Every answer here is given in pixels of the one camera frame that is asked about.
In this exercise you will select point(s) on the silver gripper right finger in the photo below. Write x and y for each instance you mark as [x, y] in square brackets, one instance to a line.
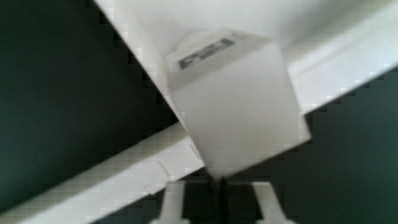
[253, 206]

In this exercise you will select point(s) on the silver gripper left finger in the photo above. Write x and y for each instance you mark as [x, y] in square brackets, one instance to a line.
[189, 204]

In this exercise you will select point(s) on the white table leg front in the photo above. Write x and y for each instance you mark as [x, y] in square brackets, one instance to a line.
[235, 100]

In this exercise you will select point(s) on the white square table top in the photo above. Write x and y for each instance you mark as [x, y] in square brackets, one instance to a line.
[336, 35]

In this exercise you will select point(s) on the white front obstacle wall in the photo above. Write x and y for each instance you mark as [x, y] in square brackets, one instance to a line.
[116, 183]

